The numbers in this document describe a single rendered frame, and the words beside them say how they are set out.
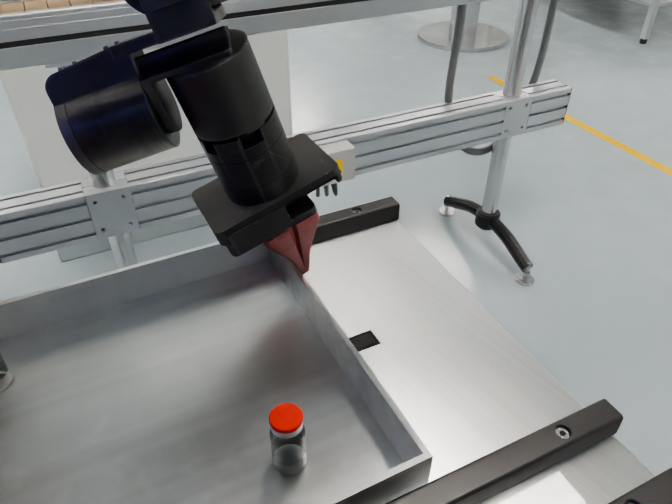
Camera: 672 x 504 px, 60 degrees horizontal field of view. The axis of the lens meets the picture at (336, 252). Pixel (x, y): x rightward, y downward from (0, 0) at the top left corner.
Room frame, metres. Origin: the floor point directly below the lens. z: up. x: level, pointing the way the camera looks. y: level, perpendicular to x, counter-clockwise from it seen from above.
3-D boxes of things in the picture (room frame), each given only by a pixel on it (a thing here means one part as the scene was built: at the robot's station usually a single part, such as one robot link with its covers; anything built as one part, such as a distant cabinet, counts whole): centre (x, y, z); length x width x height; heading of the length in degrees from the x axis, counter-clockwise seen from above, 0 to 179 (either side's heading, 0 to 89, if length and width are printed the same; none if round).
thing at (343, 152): (1.29, 0.01, 0.50); 0.12 x 0.05 x 0.09; 116
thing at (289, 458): (0.21, 0.03, 0.90); 0.02 x 0.02 x 0.04
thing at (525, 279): (1.62, -0.51, 0.07); 0.50 x 0.08 x 0.14; 26
